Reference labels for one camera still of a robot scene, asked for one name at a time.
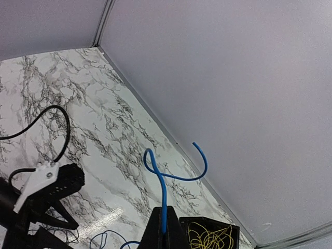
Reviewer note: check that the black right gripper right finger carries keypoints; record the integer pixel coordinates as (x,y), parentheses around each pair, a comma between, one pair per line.
(174,236)

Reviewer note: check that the aluminium corner post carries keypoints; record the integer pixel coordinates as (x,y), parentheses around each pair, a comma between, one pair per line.
(102,23)
(300,239)

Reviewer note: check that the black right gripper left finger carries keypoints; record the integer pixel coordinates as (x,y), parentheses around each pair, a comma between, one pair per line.
(152,237)

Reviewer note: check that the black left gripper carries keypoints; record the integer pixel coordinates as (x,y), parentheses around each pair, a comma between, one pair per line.
(17,235)

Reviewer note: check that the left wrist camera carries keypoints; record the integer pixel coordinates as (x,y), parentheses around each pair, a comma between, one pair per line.
(51,182)

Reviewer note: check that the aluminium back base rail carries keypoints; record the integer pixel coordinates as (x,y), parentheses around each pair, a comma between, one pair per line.
(180,150)

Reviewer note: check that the aluminium right corner post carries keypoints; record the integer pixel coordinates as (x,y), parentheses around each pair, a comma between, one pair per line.
(300,239)

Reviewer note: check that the black compartment tray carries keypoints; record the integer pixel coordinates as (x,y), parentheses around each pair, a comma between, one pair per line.
(202,232)

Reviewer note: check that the aluminium left corner post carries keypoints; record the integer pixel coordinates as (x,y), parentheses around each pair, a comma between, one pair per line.
(102,23)

